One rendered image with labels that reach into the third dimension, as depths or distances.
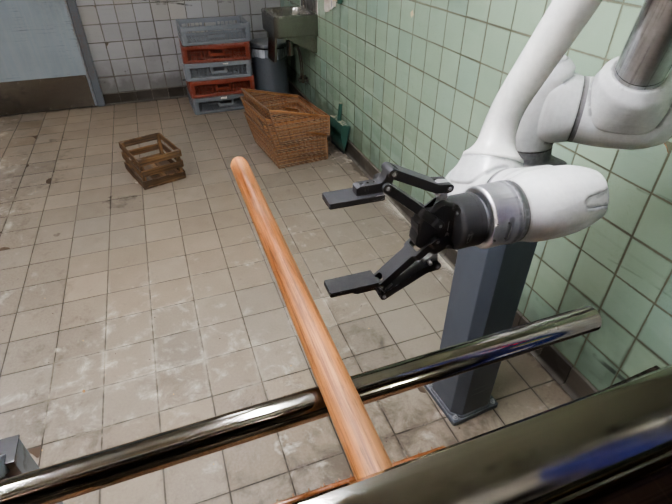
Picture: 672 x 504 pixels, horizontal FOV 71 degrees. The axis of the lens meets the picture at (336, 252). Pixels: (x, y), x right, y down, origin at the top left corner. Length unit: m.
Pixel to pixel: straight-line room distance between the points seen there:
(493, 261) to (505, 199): 0.76
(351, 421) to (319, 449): 1.40
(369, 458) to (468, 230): 0.35
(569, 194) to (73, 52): 4.87
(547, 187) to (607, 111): 0.55
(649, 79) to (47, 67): 4.84
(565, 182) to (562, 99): 0.55
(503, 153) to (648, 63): 0.43
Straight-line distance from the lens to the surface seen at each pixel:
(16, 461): 0.82
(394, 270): 0.65
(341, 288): 0.63
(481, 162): 0.82
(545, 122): 1.25
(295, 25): 4.15
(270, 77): 4.83
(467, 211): 0.64
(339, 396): 0.42
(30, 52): 5.28
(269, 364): 2.05
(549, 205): 0.69
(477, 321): 1.56
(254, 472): 1.79
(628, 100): 1.21
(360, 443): 0.39
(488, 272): 1.43
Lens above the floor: 1.54
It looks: 36 degrees down
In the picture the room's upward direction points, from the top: straight up
